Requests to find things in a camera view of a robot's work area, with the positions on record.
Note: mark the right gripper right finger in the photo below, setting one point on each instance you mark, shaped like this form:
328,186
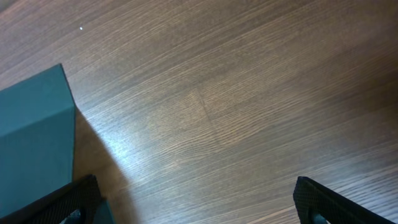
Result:
316,204

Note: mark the dark green lidded box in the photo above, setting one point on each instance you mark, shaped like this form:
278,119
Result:
38,118

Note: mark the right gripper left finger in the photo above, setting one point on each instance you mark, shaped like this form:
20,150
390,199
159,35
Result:
76,202

